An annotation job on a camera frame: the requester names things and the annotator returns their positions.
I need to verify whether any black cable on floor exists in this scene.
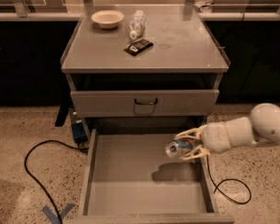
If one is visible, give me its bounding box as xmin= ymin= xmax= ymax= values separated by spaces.
xmin=204 ymin=156 xmax=252 ymax=205
xmin=23 ymin=139 xmax=90 ymax=224

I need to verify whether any clear plastic water bottle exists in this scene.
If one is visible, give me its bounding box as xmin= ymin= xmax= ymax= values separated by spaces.
xmin=129 ymin=10 xmax=146 ymax=40

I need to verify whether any black drawer handle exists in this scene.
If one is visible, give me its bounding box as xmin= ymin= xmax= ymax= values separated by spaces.
xmin=134 ymin=98 xmax=159 ymax=105

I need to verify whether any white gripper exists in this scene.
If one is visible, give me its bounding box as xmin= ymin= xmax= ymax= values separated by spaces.
xmin=175 ymin=122 xmax=231 ymax=161

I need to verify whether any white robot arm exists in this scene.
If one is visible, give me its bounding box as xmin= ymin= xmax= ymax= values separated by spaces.
xmin=165 ymin=104 xmax=280 ymax=161

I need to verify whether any open grey middle drawer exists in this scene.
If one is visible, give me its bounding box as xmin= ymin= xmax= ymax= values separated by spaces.
xmin=63 ymin=130 xmax=234 ymax=224

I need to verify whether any black cable on right floor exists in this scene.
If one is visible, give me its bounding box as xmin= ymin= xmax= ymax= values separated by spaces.
xmin=204 ymin=156 xmax=252 ymax=205

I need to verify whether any closed grey top drawer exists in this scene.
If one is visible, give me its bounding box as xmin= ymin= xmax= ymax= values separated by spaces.
xmin=71 ymin=90 xmax=219 ymax=118

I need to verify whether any grey drawer cabinet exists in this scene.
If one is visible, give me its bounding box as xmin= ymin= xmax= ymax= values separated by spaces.
xmin=62 ymin=5 xmax=230 ymax=133

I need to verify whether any black cable on left floor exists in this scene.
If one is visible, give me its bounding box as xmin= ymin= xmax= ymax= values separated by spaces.
xmin=23 ymin=139 xmax=90 ymax=224

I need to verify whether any blue tape cross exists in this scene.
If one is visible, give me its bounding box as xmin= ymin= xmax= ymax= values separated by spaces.
xmin=41 ymin=203 xmax=76 ymax=224

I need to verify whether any white paper bowl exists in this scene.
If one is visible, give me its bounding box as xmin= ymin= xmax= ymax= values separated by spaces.
xmin=91 ymin=10 xmax=124 ymax=29

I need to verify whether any blue power box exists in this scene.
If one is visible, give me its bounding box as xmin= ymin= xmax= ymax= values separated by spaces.
xmin=71 ymin=120 xmax=88 ymax=144

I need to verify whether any redbull can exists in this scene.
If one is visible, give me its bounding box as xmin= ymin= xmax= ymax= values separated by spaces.
xmin=165 ymin=140 xmax=192 ymax=158

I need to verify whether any black snack packet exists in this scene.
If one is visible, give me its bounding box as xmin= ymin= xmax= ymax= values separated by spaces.
xmin=124 ymin=38 xmax=153 ymax=56

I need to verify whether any long white back counter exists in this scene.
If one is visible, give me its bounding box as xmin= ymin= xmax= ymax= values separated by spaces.
xmin=0 ymin=3 xmax=280 ymax=22

